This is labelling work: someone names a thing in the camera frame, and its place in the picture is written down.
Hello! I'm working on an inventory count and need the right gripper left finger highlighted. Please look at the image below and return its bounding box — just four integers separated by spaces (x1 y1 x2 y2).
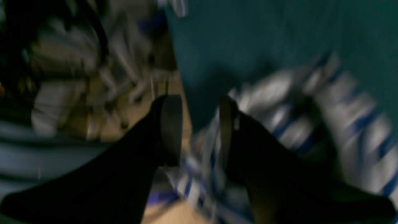
1 95 183 224

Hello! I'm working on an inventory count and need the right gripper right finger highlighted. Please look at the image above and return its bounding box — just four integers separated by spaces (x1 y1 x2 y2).
219 97 396 224

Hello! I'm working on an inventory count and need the blue white striped T-shirt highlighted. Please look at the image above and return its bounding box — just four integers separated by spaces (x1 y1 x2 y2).
165 53 397 224

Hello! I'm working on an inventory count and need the teal table cloth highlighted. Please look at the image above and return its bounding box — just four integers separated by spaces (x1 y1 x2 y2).
165 0 398 131

